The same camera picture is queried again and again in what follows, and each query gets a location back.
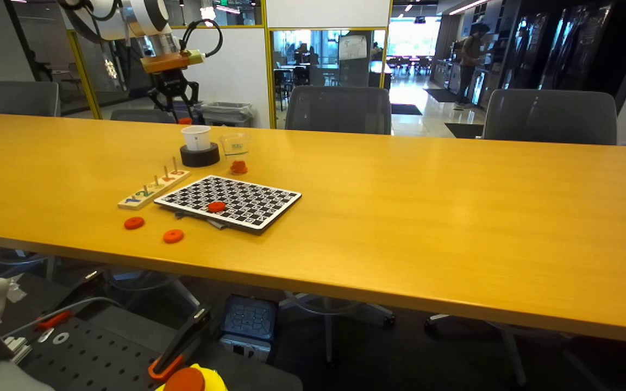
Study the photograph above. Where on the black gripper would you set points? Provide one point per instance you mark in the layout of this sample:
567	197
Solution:
174	87

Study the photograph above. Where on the wooden number puzzle board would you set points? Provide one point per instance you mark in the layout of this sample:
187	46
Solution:
146	193

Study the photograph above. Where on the white paper cup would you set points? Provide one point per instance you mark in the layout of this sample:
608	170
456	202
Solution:
197	138

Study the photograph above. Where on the grey office chair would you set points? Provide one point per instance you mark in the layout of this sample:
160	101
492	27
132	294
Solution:
22	99
549	115
139	114
337	109

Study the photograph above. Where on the clear plastic cup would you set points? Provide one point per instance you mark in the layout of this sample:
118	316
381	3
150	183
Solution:
236	147

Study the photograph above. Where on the grey piece under checkerboard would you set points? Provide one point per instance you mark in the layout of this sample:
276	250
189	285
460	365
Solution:
215	222

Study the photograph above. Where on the black white checkerboard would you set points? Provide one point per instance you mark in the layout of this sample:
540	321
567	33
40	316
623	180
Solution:
255	208

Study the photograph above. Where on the grey floor box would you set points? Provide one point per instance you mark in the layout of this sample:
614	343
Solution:
248	322

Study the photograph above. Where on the orange black bar clamp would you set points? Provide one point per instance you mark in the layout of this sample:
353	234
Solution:
182	340

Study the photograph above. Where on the black perforated plate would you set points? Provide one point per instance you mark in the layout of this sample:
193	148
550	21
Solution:
88	359

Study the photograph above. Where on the grey chair wheel base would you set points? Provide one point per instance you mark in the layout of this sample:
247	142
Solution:
327	334

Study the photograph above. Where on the yellow emergency stop button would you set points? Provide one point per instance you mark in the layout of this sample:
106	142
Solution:
189	380

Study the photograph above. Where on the tan wrist camera mount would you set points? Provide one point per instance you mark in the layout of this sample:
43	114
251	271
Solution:
173	63

